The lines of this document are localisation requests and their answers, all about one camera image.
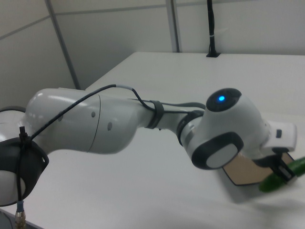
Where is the grey partition frame post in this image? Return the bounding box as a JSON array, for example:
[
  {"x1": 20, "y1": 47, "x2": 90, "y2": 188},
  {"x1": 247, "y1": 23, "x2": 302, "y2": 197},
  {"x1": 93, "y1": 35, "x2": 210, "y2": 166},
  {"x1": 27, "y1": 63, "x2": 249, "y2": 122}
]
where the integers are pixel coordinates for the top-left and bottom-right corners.
[
  {"x1": 166, "y1": 0, "x2": 181, "y2": 53},
  {"x1": 45, "y1": 0, "x2": 81, "y2": 90}
]

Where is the black camera stand pole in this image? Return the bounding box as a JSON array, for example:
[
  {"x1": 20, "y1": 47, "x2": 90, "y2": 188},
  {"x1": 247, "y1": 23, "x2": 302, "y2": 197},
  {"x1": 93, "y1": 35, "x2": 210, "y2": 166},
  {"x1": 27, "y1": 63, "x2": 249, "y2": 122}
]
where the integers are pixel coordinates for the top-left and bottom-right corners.
[{"x1": 205, "y1": 0, "x2": 221, "y2": 58}]

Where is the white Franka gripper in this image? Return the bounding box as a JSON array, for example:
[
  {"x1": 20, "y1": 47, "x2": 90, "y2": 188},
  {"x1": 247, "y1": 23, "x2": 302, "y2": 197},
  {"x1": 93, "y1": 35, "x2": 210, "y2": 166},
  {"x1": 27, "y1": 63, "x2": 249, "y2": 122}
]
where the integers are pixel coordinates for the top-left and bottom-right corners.
[{"x1": 254, "y1": 120, "x2": 300, "y2": 186}]

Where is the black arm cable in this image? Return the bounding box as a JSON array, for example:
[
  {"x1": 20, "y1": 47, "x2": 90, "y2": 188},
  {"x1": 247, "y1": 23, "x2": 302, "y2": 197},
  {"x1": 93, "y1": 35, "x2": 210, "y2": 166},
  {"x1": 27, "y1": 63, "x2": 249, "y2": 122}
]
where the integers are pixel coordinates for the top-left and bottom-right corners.
[{"x1": 18, "y1": 83, "x2": 208, "y2": 203}]

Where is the green cucumber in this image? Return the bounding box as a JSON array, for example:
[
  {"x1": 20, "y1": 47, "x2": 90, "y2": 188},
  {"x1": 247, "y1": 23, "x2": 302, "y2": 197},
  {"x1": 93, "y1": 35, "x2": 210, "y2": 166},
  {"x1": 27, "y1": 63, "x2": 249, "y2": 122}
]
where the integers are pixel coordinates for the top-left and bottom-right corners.
[{"x1": 258, "y1": 156, "x2": 305, "y2": 193}]

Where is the silver cable connector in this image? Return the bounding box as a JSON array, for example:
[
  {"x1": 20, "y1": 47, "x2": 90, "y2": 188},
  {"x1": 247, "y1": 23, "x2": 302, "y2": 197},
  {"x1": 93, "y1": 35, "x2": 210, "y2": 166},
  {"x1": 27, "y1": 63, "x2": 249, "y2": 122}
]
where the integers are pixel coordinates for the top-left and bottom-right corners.
[{"x1": 14, "y1": 200, "x2": 27, "y2": 229}]

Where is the grey cable strap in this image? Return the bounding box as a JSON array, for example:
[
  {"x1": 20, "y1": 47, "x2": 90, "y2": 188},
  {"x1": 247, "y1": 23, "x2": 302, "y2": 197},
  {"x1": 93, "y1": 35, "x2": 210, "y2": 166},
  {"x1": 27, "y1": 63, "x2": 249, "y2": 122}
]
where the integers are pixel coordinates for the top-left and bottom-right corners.
[{"x1": 148, "y1": 100, "x2": 165, "y2": 128}]

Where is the brown square ceramic plate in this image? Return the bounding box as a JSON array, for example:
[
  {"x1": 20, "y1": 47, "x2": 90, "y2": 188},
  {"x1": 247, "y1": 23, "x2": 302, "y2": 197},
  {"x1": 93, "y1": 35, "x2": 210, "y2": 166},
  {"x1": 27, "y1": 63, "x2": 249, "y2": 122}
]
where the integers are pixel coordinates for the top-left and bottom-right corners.
[{"x1": 221, "y1": 151, "x2": 295, "y2": 187}]

